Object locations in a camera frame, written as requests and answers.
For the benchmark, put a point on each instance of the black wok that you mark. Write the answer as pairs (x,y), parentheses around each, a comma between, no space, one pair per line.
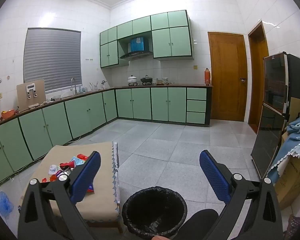
(146,80)

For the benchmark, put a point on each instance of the brown wooden door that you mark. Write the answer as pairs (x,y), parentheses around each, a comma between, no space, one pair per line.
(258,51)
(229,73)

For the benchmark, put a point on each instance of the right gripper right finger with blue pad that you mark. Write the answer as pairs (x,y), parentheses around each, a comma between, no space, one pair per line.
(218,176)

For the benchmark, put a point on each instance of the black glass cabinet appliance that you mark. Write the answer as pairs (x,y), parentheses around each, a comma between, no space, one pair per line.
(281,105)

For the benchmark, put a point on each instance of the grey window blind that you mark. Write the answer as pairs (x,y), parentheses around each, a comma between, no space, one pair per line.
(53,55)

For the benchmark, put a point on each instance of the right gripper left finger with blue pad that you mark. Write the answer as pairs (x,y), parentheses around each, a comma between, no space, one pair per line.
(83,176)

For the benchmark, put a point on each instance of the beige cloth covered table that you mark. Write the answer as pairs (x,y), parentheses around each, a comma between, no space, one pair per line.
(53,216)

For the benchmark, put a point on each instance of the blue box above hood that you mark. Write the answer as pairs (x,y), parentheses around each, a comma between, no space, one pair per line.
(137,44)

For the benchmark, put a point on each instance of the green upper wall cabinets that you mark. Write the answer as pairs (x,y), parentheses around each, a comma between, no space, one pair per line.
(167,35)

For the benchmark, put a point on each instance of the blue plastic bag on floor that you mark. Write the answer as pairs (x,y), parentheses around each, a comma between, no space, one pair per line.
(6,206)

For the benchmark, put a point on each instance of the pile of mixed trash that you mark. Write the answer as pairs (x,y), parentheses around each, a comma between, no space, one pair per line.
(63,176)

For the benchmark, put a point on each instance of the chrome kitchen faucet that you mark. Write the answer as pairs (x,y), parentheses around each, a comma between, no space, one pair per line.
(73,85)

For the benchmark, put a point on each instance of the red thermos bottle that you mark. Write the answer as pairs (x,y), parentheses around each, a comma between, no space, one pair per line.
(207,78)

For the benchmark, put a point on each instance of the cardboard box with blue cloth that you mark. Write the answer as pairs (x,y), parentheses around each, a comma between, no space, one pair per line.
(284,171)

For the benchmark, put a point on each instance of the cardboard panel with white holder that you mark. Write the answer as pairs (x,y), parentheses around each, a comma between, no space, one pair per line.
(31,94)

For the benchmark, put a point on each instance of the green lower kitchen cabinets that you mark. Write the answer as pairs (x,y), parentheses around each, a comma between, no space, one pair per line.
(28,136)

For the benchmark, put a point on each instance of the black lined trash bin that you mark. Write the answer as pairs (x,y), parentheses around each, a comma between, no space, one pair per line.
(154,211)

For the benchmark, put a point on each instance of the black range hood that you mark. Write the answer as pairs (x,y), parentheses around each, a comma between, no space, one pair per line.
(136,55)

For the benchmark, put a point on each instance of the orange plastic basin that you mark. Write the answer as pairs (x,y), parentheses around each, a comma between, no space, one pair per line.
(7,114)

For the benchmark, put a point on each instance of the white cooking pot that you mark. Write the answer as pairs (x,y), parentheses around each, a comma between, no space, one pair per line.
(132,81)

